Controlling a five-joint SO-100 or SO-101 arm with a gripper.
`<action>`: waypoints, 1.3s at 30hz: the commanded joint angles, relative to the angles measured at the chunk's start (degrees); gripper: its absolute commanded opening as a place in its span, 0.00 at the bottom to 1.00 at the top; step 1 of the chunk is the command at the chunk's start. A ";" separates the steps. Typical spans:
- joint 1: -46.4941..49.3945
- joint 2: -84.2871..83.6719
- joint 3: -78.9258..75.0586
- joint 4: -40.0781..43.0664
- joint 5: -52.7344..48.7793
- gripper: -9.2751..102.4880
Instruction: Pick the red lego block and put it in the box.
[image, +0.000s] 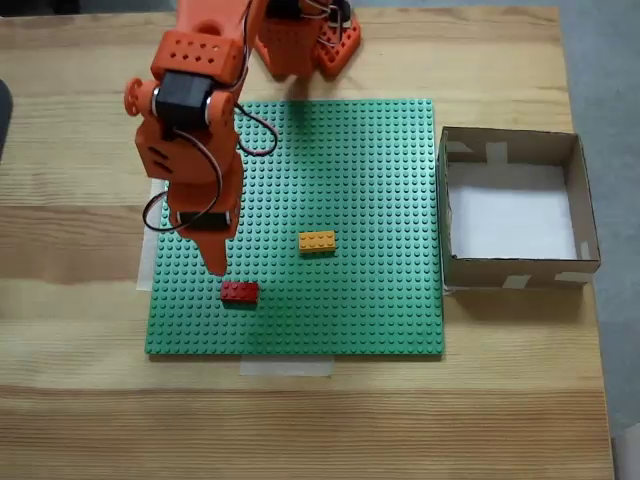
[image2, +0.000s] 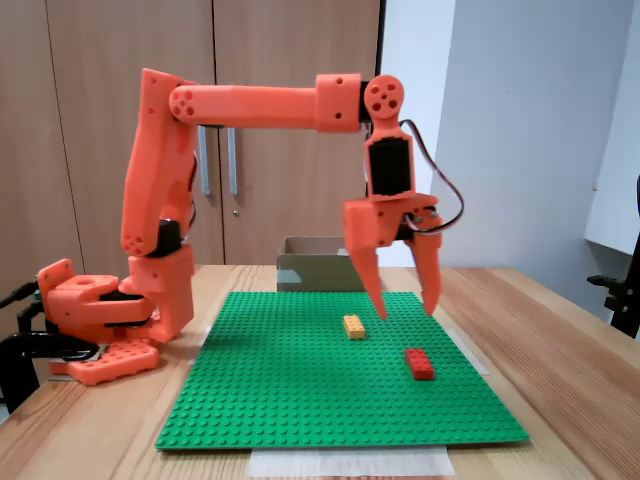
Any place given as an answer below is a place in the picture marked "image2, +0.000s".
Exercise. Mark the yellow lego block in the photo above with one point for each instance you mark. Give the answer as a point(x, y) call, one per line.
point(355, 327)

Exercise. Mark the wide masking tape strip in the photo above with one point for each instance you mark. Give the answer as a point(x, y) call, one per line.
point(350, 462)

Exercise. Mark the open cardboard box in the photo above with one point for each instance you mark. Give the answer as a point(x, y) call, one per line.
point(320, 272)

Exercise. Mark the red lego block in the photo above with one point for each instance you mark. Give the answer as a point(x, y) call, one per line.
point(419, 362)

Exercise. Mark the black stand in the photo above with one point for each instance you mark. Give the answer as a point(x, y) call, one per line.
point(622, 305)

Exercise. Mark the wooden cabinet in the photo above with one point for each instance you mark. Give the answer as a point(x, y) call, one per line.
point(75, 75)

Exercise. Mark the black table clamp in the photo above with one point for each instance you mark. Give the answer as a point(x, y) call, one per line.
point(30, 342)

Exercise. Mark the green lego baseplate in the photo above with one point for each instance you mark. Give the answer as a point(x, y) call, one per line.
point(325, 400)

